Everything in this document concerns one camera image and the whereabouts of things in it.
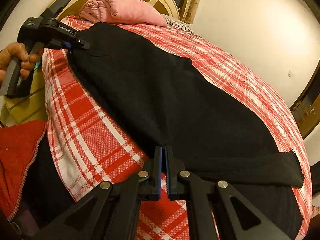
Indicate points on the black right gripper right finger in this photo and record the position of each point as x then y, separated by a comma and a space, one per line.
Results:
175, 184

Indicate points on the black pants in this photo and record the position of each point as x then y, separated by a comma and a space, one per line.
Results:
160, 99

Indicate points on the yellow green cloth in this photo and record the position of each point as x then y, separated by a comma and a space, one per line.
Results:
21, 110

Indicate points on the person's left hand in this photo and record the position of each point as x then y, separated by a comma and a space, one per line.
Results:
18, 50

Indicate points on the brown wooden door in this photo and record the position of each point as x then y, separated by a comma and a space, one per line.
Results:
305, 110

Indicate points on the red white plaid bedsheet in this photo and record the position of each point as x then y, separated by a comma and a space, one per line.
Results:
88, 147

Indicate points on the beige patterned curtain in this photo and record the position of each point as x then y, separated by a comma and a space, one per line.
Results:
191, 0

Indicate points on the red zippered jacket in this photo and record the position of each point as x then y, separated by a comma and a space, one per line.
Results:
19, 145

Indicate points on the grey patterned pillow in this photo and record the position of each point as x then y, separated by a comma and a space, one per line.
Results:
177, 24

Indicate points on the pink pillow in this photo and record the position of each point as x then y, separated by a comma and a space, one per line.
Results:
121, 11

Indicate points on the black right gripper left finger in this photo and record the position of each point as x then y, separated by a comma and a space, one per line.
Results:
150, 186

